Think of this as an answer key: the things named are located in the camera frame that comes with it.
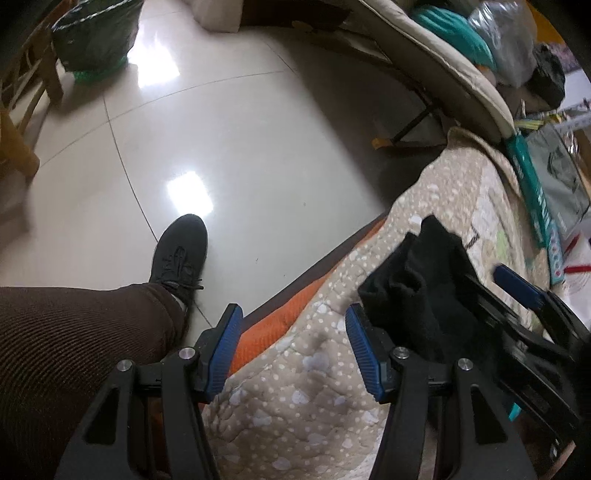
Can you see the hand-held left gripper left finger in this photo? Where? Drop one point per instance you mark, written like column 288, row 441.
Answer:
column 225, row 353

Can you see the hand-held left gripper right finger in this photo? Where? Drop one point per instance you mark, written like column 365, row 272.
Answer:
column 364, row 355

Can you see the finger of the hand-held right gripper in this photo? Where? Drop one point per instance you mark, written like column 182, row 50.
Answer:
column 489, row 304
column 513, row 280

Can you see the black pants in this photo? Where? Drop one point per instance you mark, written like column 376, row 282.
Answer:
column 429, row 286

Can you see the orange mattress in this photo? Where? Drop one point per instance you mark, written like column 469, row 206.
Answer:
column 277, row 316

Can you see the long green box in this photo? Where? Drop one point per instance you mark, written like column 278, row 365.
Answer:
column 538, row 207

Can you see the beige dotted quilt blanket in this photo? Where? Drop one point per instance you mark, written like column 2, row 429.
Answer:
column 300, row 397

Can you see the grey bag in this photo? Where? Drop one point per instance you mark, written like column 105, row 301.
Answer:
column 561, row 180

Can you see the person's black shoe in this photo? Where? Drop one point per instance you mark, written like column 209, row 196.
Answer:
column 182, row 249

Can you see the person's leg in brown trousers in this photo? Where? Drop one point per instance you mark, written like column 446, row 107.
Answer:
column 55, row 364

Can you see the dark green cloth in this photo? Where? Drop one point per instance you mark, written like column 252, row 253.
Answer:
column 550, row 76

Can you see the folding chair with beige cushion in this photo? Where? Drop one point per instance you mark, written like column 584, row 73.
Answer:
column 443, row 64

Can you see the clear plastic bag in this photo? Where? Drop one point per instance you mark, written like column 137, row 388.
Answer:
column 503, row 37

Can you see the teal cloth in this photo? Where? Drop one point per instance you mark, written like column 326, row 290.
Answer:
column 455, row 30

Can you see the wooden chair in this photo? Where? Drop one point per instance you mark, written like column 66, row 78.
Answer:
column 21, row 110

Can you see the dark green bag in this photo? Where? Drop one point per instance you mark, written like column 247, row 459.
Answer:
column 97, row 32

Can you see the black folding chair frame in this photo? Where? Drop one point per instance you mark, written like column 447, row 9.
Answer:
column 415, row 122

